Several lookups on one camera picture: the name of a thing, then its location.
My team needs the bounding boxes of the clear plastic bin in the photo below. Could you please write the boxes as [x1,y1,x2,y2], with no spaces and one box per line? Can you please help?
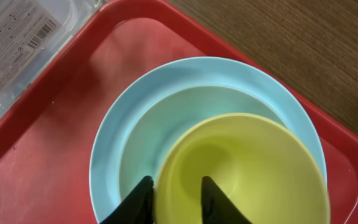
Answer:
[0,0,104,119]

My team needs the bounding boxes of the yellow plastic cup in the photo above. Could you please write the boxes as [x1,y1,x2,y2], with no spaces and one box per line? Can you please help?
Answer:
[154,113,331,223]

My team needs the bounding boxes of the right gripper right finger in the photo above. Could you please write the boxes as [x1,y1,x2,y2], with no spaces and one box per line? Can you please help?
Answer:
[201,176,251,224]

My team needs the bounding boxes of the light blue small bowl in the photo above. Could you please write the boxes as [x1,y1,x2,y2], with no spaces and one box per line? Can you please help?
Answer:
[119,86,287,198]

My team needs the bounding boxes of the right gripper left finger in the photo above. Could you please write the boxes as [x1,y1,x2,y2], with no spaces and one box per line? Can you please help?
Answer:
[101,175,154,224]

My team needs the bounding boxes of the light blue plate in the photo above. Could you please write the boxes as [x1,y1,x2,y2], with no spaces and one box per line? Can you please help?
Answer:
[89,57,327,222]

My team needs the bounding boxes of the red plastic tray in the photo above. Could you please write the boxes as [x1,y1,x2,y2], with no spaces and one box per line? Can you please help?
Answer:
[0,1,358,223]

